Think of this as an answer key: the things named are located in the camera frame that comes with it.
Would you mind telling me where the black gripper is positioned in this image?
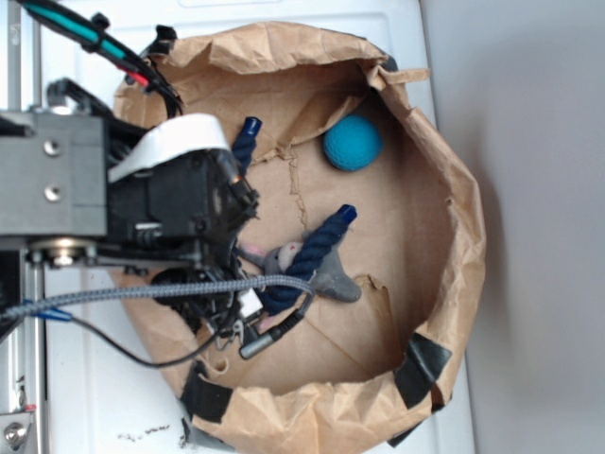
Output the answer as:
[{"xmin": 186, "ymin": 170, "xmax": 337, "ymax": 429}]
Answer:
[{"xmin": 106, "ymin": 147, "xmax": 262, "ymax": 323}]

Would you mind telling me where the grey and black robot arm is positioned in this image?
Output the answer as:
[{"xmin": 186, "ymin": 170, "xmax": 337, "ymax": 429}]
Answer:
[{"xmin": 1, "ymin": 79, "xmax": 258, "ymax": 300}]

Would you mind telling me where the teal blue ball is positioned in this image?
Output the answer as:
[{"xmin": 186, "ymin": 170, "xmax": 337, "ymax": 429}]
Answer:
[{"xmin": 323, "ymin": 114, "xmax": 384, "ymax": 171}]

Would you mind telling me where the grey braided cable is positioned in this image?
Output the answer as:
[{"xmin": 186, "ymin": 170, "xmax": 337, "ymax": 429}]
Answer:
[{"xmin": 0, "ymin": 274, "xmax": 317, "ymax": 360}]

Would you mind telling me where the dark blue twisted rope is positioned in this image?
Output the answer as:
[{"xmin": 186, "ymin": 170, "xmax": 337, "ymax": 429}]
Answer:
[{"xmin": 230, "ymin": 115, "xmax": 358, "ymax": 315}]

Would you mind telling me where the grey plush mouse toy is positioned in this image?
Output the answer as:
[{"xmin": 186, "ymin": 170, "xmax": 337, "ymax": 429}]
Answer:
[{"xmin": 237, "ymin": 236, "xmax": 362, "ymax": 303}]

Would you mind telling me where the thin black wire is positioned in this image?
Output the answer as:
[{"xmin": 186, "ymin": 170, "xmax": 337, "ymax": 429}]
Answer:
[{"xmin": 65, "ymin": 292, "xmax": 247, "ymax": 369}]

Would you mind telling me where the black teal cable bundle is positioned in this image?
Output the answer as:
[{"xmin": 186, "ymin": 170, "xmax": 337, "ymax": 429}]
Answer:
[{"xmin": 16, "ymin": 0, "xmax": 183, "ymax": 116}]

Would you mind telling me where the brown paper lined bin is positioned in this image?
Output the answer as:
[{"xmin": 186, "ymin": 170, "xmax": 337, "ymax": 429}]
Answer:
[{"xmin": 107, "ymin": 21, "xmax": 488, "ymax": 454}]

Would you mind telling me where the aluminium frame rail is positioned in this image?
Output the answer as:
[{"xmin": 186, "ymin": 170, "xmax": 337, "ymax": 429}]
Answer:
[{"xmin": 1, "ymin": 1, "xmax": 49, "ymax": 453}]

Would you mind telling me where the white ribbon cable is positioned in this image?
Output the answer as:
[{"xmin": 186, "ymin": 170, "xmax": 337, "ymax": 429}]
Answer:
[{"xmin": 107, "ymin": 113, "xmax": 230, "ymax": 183}]

